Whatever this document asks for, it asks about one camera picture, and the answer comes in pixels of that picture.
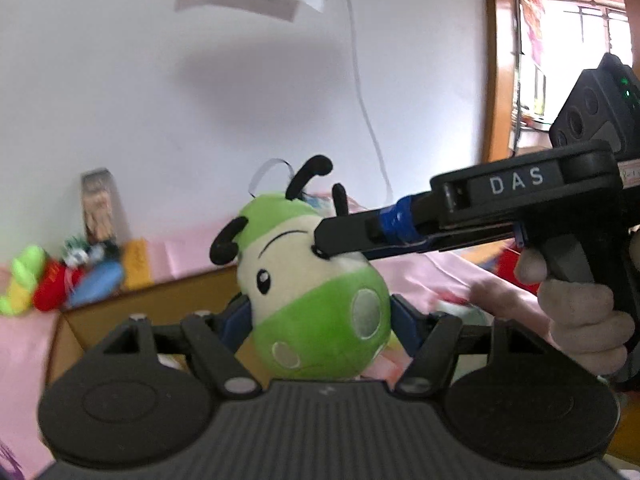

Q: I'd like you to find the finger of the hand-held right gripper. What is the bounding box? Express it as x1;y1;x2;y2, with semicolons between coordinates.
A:
312;192;443;262

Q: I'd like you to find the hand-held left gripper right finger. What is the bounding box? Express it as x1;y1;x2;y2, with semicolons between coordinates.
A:
387;292;540;397

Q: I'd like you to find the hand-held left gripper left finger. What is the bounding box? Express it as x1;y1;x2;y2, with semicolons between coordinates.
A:
100;295;264;400

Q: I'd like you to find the green cream plush bug toy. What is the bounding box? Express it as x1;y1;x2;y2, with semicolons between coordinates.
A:
210;156;393;381

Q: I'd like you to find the brown cardboard box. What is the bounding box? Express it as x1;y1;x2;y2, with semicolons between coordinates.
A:
46;264;273;391

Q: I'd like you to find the person's right hand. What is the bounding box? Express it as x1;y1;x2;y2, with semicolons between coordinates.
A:
514;249;633;378

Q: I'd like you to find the yellow book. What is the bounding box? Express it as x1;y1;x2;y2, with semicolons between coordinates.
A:
120;239;151;291

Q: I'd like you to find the blue glasses case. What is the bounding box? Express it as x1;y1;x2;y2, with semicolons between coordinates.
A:
67;260;126;308

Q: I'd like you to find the panda plush toy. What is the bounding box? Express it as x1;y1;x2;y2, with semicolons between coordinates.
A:
62;235;121;267

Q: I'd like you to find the black smartphone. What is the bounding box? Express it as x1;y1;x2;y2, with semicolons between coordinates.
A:
80;167;131;247

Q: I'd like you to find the pink curtain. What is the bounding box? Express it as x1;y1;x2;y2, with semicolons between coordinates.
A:
515;0;545;67

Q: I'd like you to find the red plush toy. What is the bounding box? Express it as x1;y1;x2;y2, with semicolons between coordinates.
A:
32;260;83;313

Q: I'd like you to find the green yellow plush toy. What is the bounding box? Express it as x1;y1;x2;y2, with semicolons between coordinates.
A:
0;245;48;317

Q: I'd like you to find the white wall cable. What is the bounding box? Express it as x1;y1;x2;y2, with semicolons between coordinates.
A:
344;0;394;200

